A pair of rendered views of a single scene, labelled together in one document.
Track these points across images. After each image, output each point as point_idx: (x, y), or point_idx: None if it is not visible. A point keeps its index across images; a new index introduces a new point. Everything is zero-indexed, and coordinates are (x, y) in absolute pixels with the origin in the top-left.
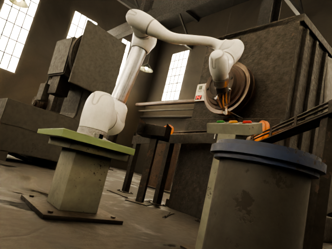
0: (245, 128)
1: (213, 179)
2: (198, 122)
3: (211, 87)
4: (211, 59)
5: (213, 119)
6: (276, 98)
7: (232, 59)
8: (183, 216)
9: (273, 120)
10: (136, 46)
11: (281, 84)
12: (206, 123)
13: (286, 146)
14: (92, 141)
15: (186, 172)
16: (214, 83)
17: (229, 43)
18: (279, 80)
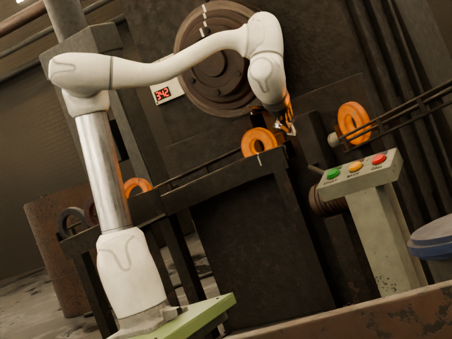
0: (387, 173)
1: (378, 262)
2: (199, 144)
3: (199, 74)
4: (257, 82)
5: (229, 126)
6: (329, 37)
7: (280, 58)
8: None
9: (349, 82)
10: (87, 114)
11: (323, 7)
12: (217, 140)
13: (387, 111)
14: (191, 329)
15: (233, 249)
16: (269, 107)
17: (259, 31)
18: (315, 1)
